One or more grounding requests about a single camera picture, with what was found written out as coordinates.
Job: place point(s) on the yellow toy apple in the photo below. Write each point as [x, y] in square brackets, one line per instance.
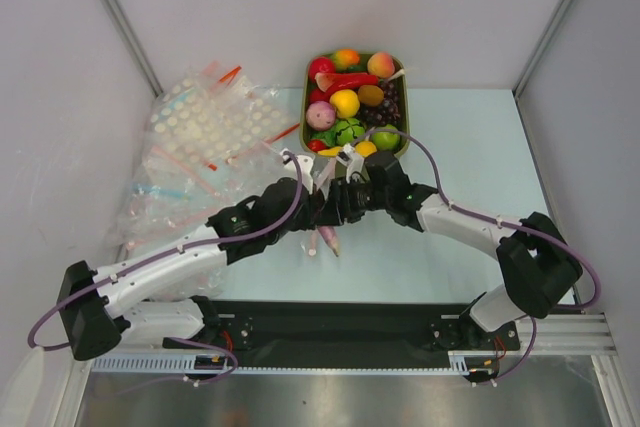
[346, 103]

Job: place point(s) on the toy watermelon slice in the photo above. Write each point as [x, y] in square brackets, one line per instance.
[324, 80]

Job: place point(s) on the left aluminium corner post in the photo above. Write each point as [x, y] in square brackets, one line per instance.
[132, 44]

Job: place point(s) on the dark purple toy grapes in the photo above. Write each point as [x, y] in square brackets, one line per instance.
[388, 112]

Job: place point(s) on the yellow toy lemon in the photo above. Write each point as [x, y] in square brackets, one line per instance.
[365, 148]

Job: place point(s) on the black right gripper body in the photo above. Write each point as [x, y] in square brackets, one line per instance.
[341, 203]

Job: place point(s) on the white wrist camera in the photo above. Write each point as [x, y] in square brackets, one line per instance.
[351, 160]
[305, 164]

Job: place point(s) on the green toy watermelon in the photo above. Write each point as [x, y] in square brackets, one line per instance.
[347, 130]

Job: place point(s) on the clear zip top bag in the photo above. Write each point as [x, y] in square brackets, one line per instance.
[254, 170]

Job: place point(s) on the pile of clear zip bags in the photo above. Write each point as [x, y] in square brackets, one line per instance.
[166, 199]

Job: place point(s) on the yellow toy banana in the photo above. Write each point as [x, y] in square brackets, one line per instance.
[330, 152]

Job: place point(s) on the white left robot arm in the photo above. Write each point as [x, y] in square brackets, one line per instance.
[93, 301]

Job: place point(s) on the red toy apple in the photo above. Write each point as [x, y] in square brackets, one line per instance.
[320, 65]

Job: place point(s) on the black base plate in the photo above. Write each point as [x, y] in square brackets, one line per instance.
[348, 330]

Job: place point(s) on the olive green plastic bin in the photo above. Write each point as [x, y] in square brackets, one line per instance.
[312, 94]

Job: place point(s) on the green toy apple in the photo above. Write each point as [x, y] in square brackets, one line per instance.
[387, 139]

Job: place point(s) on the right aluminium corner post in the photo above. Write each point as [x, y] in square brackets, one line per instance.
[550, 32]

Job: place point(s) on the peach toy fruit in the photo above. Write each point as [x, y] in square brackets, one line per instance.
[381, 64]

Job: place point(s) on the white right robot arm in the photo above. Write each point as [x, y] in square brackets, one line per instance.
[536, 268]

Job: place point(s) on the aluminium frame rail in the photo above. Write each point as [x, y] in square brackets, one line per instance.
[566, 335]

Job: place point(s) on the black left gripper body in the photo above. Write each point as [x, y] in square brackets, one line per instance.
[303, 220]

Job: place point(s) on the aluminium corner post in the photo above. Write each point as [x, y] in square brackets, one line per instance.
[550, 32]
[132, 44]

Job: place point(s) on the white slotted cable duct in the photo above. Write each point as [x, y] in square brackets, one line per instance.
[201, 363]

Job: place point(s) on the red toy tomato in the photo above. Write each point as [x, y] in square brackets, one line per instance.
[316, 145]

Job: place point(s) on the orange green toy mango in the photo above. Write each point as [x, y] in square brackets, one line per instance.
[343, 59]

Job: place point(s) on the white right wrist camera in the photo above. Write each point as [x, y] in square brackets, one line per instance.
[351, 160]

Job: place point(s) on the pink toy onion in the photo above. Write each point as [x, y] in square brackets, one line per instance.
[320, 116]

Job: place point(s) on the dotted clear zip bag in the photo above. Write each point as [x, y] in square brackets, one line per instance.
[216, 114]

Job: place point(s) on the purple toy eggplant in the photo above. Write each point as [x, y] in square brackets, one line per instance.
[330, 237]

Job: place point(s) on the red toy chili pepper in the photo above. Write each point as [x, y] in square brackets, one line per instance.
[351, 81]

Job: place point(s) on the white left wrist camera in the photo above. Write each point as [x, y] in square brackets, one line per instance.
[305, 164]

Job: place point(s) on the brown toy kiwi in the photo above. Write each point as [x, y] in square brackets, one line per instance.
[370, 95]

